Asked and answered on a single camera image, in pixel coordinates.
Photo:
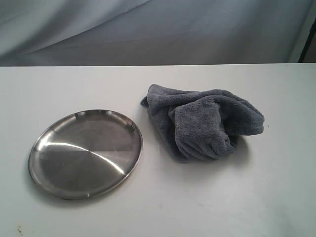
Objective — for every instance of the grey fluffy towel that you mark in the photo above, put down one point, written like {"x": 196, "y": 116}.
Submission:
{"x": 203, "y": 125}

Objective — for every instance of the round stainless steel plate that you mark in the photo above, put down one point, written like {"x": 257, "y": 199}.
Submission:
{"x": 85, "y": 154}

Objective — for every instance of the grey backdrop sheet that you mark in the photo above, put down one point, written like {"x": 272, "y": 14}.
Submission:
{"x": 151, "y": 32}

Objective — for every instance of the black stand pole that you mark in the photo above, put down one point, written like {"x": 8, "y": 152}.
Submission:
{"x": 307, "y": 43}

